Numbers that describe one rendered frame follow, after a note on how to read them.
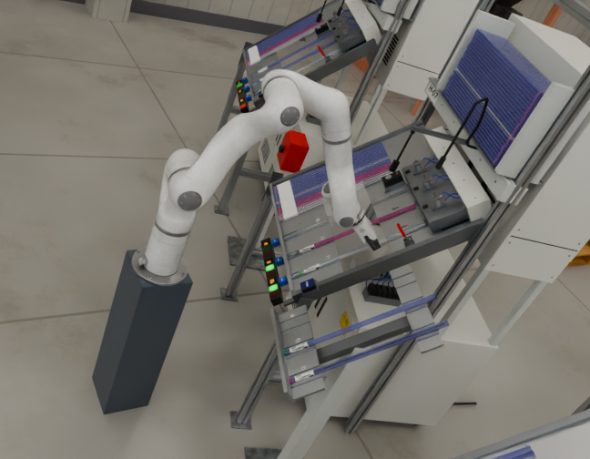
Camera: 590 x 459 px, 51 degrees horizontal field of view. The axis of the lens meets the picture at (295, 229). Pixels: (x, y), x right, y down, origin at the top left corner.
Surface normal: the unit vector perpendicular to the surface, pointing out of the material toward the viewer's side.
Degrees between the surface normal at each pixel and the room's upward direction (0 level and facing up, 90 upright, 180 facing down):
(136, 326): 90
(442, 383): 90
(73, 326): 0
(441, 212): 43
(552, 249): 90
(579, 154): 90
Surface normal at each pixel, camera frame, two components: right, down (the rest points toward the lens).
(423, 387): 0.14, 0.63
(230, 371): 0.35, -0.76
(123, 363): 0.45, 0.65
